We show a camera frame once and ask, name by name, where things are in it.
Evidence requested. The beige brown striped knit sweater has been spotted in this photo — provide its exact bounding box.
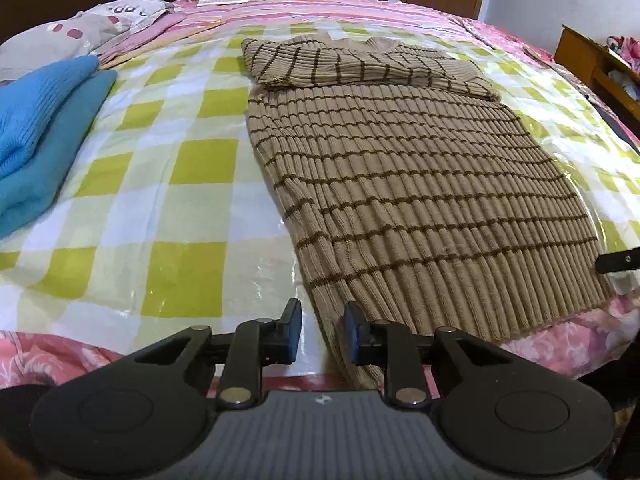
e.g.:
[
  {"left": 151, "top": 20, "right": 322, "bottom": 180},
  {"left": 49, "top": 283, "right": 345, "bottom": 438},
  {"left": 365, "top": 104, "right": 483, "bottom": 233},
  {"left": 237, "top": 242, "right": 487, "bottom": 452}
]
[{"left": 242, "top": 34, "right": 614, "bottom": 388}]

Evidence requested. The green white checkered plastic sheet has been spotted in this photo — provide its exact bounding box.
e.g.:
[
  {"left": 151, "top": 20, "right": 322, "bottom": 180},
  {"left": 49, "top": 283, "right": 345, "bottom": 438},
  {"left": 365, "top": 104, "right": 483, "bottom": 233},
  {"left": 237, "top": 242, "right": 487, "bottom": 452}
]
[{"left": 1, "top": 20, "right": 639, "bottom": 387}]

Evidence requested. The wooden side cabinet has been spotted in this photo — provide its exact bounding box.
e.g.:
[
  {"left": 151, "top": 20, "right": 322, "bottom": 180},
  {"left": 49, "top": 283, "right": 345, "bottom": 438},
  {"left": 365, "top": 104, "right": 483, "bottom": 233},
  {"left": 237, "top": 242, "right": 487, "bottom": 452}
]
[{"left": 554, "top": 25, "right": 639, "bottom": 138}]

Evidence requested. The pink floral quilt on cabinet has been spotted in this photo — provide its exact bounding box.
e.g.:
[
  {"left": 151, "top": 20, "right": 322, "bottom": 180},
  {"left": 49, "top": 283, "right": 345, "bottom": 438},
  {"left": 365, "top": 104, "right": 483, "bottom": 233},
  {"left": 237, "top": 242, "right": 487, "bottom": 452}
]
[{"left": 606, "top": 36, "right": 640, "bottom": 73}]

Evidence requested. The teal folded garment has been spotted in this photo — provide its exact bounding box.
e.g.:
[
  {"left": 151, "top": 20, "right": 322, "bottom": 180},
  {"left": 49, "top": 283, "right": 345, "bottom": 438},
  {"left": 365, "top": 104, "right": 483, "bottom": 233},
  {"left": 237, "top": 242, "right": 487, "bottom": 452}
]
[{"left": 1, "top": 70, "right": 116, "bottom": 237}]

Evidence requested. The pink striped folded blanket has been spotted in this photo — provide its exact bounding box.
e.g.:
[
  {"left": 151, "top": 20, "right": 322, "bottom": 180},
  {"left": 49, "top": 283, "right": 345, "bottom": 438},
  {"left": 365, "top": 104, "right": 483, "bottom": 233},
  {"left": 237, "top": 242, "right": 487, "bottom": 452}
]
[{"left": 98, "top": 12, "right": 224, "bottom": 70}]

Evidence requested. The light blue folded knit garment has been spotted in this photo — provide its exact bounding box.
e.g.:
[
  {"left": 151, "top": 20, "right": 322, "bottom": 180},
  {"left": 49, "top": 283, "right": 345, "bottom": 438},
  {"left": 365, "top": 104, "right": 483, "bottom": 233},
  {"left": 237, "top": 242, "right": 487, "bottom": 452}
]
[{"left": 1, "top": 55, "right": 99, "bottom": 178}]

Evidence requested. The grey pillow with pink dots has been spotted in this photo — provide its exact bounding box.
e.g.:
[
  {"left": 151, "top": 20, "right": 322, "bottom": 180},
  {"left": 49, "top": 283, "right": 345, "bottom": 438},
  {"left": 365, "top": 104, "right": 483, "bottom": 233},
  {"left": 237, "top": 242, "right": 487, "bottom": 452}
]
[{"left": 1, "top": 0, "right": 172, "bottom": 81}]

